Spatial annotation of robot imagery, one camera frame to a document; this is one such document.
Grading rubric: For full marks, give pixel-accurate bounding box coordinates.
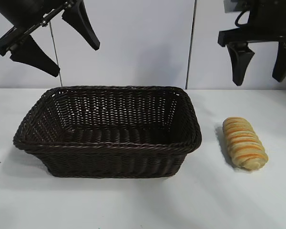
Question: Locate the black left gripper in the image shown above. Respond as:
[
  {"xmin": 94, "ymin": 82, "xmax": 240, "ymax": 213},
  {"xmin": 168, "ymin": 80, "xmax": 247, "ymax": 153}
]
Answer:
[{"xmin": 0, "ymin": 0, "xmax": 101, "ymax": 78}]

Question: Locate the dark brown wicker basket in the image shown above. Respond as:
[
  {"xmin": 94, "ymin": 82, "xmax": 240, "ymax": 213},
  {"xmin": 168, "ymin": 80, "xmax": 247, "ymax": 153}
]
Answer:
[{"xmin": 13, "ymin": 85, "xmax": 203, "ymax": 178}]

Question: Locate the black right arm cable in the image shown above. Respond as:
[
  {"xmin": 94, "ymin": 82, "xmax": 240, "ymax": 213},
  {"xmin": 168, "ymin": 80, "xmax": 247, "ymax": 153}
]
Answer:
[{"xmin": 235, "ymin": 9, "xmax": 251, "ymax": 27}]

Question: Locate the long striped bread roll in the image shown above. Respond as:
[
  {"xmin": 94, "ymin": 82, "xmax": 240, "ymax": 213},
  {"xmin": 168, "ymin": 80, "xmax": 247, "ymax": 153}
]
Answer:
[{"xmin": 222, "ymin": 116, "xmax": 269, "ymax": 171}]

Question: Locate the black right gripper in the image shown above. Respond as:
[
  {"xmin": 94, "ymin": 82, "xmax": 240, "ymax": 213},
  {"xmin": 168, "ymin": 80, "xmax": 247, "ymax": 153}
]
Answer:
[{"xmin": 218, "ymin": 0, "xmax": 286, "ymax": 86}]

